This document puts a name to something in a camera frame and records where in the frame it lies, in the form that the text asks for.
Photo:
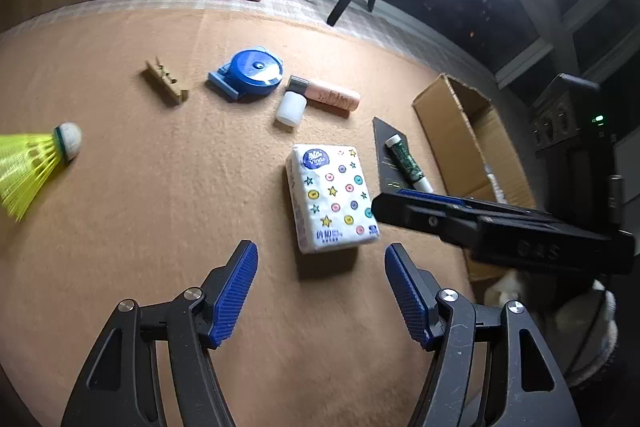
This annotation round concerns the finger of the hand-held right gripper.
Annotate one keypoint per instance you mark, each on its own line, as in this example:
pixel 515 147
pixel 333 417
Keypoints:
pixel 430 197
pixel 420 219

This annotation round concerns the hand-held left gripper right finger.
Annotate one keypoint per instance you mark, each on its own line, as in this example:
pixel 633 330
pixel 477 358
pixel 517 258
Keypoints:
pixel 407 297

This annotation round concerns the patterned tissue pack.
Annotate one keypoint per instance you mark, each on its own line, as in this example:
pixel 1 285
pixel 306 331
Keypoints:
pixel 330 197

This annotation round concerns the pink lip balm tube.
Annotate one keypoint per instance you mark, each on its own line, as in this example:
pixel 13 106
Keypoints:
pixel 330 96

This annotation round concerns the blue round disc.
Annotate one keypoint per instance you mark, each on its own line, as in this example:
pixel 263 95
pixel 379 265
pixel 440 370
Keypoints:
pixel 255 69

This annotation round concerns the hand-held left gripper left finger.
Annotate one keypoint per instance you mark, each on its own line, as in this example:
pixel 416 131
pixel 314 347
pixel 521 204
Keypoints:
pixel 235 292

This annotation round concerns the grey window frame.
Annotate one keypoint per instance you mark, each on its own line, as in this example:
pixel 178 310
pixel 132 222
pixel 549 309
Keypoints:
pixel 565 17

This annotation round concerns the cardboard box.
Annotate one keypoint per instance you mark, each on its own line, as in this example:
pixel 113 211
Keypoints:
pixel 450 117

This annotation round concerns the green tube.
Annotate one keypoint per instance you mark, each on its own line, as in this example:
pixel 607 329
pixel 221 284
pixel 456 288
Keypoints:
pixel 407 162

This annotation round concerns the black card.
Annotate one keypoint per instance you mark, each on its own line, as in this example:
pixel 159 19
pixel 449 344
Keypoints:
pixel 387 157

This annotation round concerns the wooden clothespin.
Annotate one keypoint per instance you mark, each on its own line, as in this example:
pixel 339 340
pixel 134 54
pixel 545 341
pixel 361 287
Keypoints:
pixel 167 82

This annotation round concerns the white plastic cap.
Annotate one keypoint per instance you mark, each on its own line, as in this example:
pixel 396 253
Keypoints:
pixel 290 109

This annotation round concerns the yellow plastic shuttlecock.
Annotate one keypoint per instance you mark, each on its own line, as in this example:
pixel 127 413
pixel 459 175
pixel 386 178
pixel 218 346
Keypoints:
pixel 30 157

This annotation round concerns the white fuzzy cloth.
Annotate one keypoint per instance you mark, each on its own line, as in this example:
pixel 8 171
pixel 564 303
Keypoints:
pixel 595 337

